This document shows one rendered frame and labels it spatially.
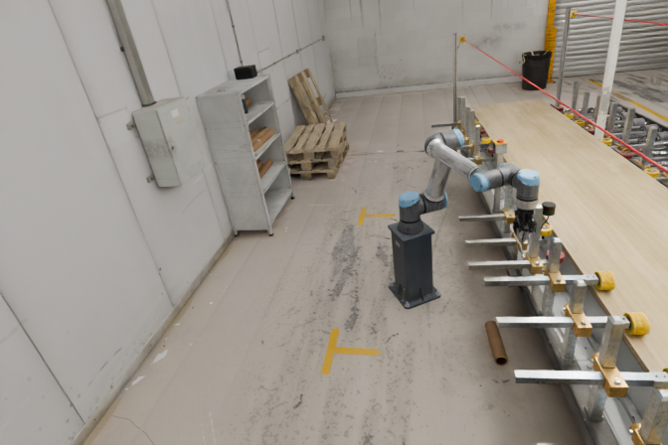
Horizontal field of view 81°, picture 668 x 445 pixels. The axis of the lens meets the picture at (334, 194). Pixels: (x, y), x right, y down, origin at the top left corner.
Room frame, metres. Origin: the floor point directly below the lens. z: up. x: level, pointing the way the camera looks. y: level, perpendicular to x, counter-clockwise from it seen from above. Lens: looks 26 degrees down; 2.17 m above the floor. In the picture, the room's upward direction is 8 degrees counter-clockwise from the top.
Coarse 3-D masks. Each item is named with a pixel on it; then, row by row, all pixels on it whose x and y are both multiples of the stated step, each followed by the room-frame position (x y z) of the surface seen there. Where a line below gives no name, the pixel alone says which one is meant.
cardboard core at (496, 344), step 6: (486, 324) 1.97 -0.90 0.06; (492, 324) 1.94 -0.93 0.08; (486, 330) 1.93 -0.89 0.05; (492, 330) 1.90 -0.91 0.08; (498, 330) 1.90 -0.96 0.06; (492, 336) 1.85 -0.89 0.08; (498, 336) 1.84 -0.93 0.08; (492, 342) 1.81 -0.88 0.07; (498, 342) 1.79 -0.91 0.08; (492, 348) 1.77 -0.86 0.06; (498, 348) 1.75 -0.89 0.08; (504, 348) 1.76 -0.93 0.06; (498, 354) 1.71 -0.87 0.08; (504, 354) 1.70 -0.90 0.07; (498, 360) 1.72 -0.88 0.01; (504, 360) 1.70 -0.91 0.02
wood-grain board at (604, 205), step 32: (512, 128) 3.44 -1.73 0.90; (544, 128) 3.32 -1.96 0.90; (576, 128) 3.20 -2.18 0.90; (512, 160) 2.74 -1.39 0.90; (544, 160) 2.66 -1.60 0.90; (576, 160) 2.58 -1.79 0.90; (608, 160) 2.50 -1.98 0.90; (544, 192) 2.19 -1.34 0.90; (576, 192) 2.13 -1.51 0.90; (608, 192) 2.07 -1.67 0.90; (640, 192) 2.02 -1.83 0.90; (576, 224) 1.78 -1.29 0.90; (608, 224) 1.74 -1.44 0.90; (640, 224) 1.70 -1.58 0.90; (576, 256) 1.52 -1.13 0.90; (608, 256) 1.48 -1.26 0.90; (640, 256) 1.45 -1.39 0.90; (640, 288) 1.25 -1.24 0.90; (640, 352) 0.95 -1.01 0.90
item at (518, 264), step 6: (468, 264) 1.63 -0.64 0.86; (474, 264) 1.62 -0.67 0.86; (480, 264) 1.62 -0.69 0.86; (486, 264) 1.61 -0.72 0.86; (492, 264) 1.60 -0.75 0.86; (498, 264) 1.60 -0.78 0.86; (504, 264) 1.59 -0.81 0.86; (510, 264) 1.58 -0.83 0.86; (516, 264) 1.58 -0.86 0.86; (522, 264) 1.57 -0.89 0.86; (528, 264) 1.57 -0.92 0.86; (546, 264) 1.55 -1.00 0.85
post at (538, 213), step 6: (540, 204) 1.63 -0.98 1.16; (540, 210) 1.60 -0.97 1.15; (534, 216) 1.60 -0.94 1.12; (540, 216) 1.60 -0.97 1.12; (540, 222) 1.60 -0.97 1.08; (540, 228) 1.59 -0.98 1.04; (534, 234) 1.60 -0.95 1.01; (534, 240) 1.60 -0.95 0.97; (534, 246) 1.60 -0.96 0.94; (528, 252) 1.63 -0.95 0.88; (534, 252) 1.60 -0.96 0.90
